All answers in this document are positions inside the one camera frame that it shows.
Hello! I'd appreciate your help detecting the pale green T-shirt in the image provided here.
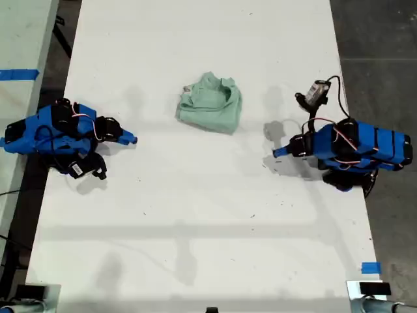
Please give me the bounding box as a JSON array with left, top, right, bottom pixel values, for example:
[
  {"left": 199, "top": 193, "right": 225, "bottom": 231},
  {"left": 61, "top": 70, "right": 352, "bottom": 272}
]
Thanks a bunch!
[{"left": 175, "top": 72, "right": 244, "bottom": 136}]

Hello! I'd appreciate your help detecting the black stand leg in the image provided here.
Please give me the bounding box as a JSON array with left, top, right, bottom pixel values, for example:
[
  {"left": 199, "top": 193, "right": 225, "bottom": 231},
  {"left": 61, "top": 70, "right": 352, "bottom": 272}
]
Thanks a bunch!
[{"left": 51, "top": 14, "right": 74, "bottom": 59}]

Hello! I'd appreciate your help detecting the long blue tape strip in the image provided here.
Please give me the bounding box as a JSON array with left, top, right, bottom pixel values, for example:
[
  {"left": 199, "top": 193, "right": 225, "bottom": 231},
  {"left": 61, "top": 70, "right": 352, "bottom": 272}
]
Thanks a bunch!
[{"left": 0, "top": 68, "right": 40, "bottom": 82}]

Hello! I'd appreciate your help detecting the pale side table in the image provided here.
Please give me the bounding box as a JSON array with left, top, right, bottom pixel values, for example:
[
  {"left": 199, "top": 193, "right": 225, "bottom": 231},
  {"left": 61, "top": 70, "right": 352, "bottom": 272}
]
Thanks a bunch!
[{"left": 0, "top": 0, "right": 61, "bottom": 261}]

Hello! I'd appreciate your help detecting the square blue tape piece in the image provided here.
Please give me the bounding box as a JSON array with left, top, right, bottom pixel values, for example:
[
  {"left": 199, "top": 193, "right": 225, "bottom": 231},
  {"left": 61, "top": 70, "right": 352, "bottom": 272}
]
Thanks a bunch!
[{"left": 361, "top": 261, "right": 382, "bottom": 275}]

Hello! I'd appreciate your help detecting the small black box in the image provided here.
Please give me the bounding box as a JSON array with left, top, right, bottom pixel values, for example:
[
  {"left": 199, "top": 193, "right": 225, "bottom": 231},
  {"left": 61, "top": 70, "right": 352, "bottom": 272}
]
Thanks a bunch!
[
  {"left": 359, "top": 282, "right": 392, "bottom": 297},
  {"left": 14, "top": 284, "right": 48, "bottom": 299}
]

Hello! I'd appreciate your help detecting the grey blue tube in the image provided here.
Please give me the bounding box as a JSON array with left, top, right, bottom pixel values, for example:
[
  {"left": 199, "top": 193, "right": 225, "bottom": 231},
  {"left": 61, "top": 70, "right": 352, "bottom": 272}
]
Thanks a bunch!
[
  {"left": 0, "top": 301, "right": 50, "bottom": 313},
  {"left": 350, "top": 297, "right": 417, "bottom": 313}
]

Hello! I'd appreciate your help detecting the black labelled camera box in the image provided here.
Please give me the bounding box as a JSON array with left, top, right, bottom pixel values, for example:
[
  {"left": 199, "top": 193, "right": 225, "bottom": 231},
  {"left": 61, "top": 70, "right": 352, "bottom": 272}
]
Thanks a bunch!
[{"left": 66, "top": 156, "right": 98, "bottom": 180}]

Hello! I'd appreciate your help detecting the grey black camera box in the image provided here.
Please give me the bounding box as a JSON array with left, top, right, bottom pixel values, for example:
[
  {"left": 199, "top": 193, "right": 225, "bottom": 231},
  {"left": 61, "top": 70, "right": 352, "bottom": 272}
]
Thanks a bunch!
[{"left": 306, "top": 80, "right": 330, "bottom": 107}]

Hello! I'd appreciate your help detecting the black camera cable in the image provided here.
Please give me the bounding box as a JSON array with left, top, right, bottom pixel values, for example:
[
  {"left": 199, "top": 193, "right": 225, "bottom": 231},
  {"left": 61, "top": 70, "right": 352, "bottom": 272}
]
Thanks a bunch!
[
  {"left": 325, "top": 75, "right": 351, "bottom": 120},
  {"left": 34, "top": 125, "right": 71, "bottom": 173}
]

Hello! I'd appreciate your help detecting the black base cable loop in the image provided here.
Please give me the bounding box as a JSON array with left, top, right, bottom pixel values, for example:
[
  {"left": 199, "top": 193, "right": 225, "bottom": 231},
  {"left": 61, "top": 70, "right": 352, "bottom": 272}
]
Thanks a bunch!
[{"left": 363, "top": 169, "right": 381, "bottom": 199}]

